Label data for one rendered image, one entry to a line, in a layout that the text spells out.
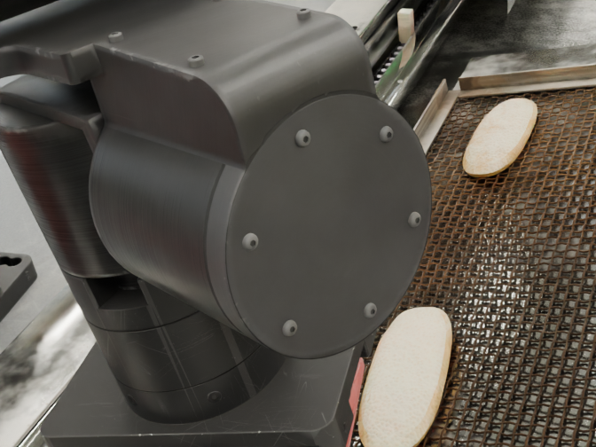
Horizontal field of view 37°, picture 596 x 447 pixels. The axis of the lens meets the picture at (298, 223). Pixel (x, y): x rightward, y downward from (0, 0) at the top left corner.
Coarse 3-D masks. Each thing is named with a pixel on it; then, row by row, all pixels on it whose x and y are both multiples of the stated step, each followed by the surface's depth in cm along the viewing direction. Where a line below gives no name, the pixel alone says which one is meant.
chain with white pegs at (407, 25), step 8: (432, 0) 97; (424, 8) 95; (400, 16) 87; (408, 16) 87; (424, 16) 94; (400, 24) 88; (408, 24) 87; (416, 24) 92; (400, 32) 88; (408, 32) 88; (400, 40) 89; (400, 48) 88; (392, 56) 87; (384, 64) 85; (376, 72) 83; (384, 72) 84; (376, 80) 83
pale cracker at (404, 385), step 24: (408, 312) 45; (432, 312) 44; (384, 336) 44; (408, 336) 43; (432, 336) 42; (384, 360) 42; (408, 360) 42; (432, 360) 41; (384, 384) 40; (408, 384) 40; (432, 384) 40; (360, 408) 40; (384, 408) 39; (408, 408) 39; (432, 408) 39; (360, 432) 39; (384, 432) 38; (408, 432) 38
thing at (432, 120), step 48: (480, 96) 66; (432, 144) 61; (528, 144) 58; (576, 144) 56; (480, 192) 54; (432, 240) 52; (480, 240) 50; (528, 336) 42; (528, 384) 39; (480, 432) 38
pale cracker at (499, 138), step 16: (496, 112) 61; (512, 112) 60; (528, 112) 60; (480, 128) 59; (496, 128) 59; (512, 128) 58; (528, 128) 58; (480, 144) 57; (496, 144) 57; (512, 144) 57; (464, 160) 57; (480, 160) 56; (496, 160) 56; (512, 160) 56; (480, 176) 56
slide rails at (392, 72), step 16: (416, 0) 95; (448, 0) 93; (432, 16) 90; (384, 32) 89; (416, 32) 88; (368, 48) 86; (384, 48) 86; (416, 48) 85; (400, 64) 82; (384, 80) 80
